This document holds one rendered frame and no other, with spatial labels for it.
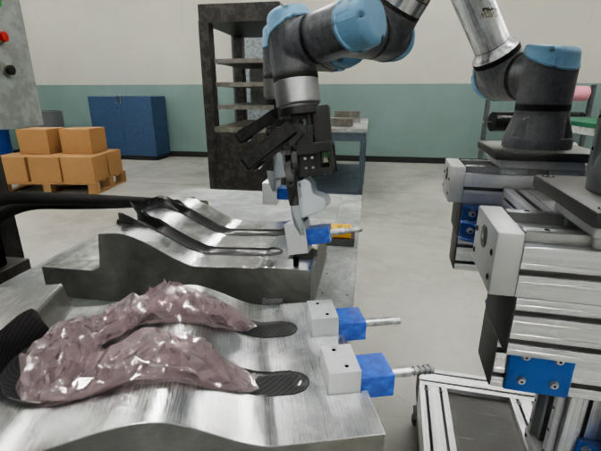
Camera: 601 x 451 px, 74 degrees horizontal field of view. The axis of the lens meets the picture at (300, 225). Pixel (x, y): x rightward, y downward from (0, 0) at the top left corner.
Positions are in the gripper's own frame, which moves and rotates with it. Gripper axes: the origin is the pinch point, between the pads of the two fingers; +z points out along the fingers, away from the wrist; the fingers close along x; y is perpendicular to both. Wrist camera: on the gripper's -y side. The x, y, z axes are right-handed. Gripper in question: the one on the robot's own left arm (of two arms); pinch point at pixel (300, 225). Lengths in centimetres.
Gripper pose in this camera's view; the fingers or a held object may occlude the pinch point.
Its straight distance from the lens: 71.0
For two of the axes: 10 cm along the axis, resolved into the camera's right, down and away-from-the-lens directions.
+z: 1.2, 9.8, 1.6
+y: 9.8, -0.9, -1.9
